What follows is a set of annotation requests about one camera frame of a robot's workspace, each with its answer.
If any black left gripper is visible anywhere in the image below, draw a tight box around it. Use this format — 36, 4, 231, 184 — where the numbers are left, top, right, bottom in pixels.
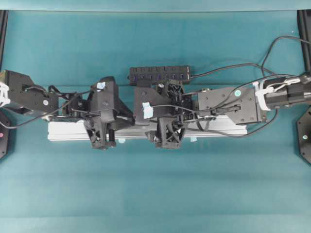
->
70, 97, 134, 150

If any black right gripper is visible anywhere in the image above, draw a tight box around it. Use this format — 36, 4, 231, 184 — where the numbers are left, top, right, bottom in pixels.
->
154, 81, 199, 149

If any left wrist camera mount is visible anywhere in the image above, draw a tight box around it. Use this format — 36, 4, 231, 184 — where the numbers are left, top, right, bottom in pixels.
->
89, 76, 118, 123

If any black frame post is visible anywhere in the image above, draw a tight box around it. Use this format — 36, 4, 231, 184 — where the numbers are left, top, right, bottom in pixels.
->
297, 10, 311, 73
0, 10, 9, 67

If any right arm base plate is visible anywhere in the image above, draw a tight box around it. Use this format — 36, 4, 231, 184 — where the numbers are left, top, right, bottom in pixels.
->
296, 107, 311, 164

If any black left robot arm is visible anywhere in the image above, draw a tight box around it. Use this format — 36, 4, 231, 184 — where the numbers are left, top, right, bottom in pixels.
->
0, 70, 134, 150

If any black USB cable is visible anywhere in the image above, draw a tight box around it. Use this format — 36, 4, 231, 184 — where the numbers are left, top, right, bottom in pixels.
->
145, 35, 311, 140

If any aluminium extrusion rail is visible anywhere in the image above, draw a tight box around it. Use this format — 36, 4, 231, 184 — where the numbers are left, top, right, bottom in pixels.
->
47, 116, 247, 141

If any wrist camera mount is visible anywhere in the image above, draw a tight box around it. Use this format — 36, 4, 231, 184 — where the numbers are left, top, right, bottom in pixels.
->
89, 76, 118, 123
133, 81, 173, 126

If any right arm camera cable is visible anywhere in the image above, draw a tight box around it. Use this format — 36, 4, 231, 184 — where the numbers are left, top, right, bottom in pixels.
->
143, 77, 299, 119

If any left black frame post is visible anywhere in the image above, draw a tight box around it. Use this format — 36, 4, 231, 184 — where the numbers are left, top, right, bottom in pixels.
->
0, 10, 9, 67

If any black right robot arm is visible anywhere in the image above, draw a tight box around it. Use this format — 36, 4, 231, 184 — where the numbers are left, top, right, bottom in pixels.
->
154, 73, 311, 149

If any right black frame post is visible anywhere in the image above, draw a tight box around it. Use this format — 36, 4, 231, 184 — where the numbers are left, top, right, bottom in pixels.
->
297, 10, 311, 73

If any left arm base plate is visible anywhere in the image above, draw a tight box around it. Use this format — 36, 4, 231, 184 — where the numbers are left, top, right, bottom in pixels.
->
0, 111, 11, 159

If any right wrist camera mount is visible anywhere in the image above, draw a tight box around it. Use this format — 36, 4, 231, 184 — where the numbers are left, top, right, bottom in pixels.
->
133, 81, 173, 126

